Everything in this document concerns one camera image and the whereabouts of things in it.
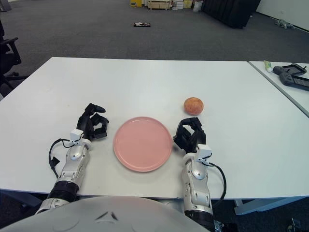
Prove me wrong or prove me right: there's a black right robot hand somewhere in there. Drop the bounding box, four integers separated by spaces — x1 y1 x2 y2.
173 117 207 153

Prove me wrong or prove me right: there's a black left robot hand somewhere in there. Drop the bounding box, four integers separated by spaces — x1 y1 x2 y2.
76 103 109 141

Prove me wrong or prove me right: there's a red yellow apple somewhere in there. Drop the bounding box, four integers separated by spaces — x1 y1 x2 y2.
183 97 205 115

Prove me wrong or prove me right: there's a pink round plate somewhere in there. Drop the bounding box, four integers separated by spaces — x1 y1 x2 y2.
113 116 173 173

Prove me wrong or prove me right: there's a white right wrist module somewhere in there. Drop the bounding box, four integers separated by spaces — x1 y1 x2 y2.
197 144 212 163

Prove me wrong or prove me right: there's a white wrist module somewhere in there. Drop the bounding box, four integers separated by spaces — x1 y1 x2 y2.
69 129 84 145
197 144 212 163

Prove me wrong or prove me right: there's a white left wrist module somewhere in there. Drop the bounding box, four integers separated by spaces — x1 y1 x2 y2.
69 129 84 145

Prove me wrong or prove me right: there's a grey robot torso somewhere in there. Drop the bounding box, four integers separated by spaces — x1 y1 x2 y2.
0 195 206 232

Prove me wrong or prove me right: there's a black handheld controller with screen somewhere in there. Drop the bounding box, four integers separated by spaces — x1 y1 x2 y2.
279 72 309 91

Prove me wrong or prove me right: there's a black office chair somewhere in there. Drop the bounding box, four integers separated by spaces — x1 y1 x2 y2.
0 18 28 90

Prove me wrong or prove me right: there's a black curtain partition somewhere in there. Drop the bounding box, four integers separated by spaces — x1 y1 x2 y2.
201 0 262 29

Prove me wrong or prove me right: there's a wooden pallet crate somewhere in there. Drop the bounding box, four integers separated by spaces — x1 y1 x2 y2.
147 0 172 11

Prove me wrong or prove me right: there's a grey robot dog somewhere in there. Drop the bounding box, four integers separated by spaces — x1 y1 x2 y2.
275 19 295 29

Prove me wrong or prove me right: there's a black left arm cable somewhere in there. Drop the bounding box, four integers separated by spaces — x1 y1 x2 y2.
48 138 73 181

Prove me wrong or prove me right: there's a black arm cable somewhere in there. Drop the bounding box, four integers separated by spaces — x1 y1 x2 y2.
48 138 73 181
207 162 227 208

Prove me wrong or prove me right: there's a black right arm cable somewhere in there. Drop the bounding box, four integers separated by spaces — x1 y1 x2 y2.
207 162 227 208

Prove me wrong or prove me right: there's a white table frame beam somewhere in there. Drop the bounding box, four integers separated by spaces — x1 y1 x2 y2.
233 197 309 216

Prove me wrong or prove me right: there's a black handheld controller with frame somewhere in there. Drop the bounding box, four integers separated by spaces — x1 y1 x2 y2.
272 63 309 76

